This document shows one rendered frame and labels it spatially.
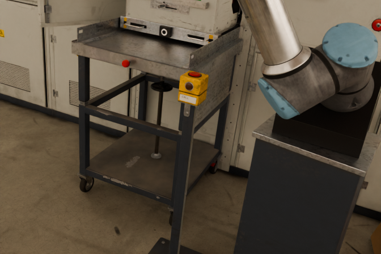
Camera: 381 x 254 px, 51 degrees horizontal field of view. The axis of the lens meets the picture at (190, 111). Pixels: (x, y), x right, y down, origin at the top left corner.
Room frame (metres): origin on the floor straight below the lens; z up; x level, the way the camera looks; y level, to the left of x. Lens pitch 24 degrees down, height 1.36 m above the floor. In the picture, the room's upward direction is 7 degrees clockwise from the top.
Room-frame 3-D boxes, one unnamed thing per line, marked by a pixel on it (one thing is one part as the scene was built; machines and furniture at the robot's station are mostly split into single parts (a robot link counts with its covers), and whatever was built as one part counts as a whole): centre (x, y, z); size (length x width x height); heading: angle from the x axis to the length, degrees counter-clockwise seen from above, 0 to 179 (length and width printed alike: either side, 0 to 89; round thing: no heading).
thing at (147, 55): (1.96, 0.16, 0.82); 0.68 x 0.62 x 0.06; 159
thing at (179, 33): (1.98, 0.16, 0.90); 0.54 x 0.05 x 0.06; 69
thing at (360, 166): (1.29, -0.47, 0.74); 0.38 x 0.32 x 0.02; 60
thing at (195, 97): (1.33, 0.00, 0.85); 0.08 x 0.08 x 0.10; 69
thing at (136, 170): (1.96, 0.17, 0.46); 0.64 x 0.58 x 0.66; 159
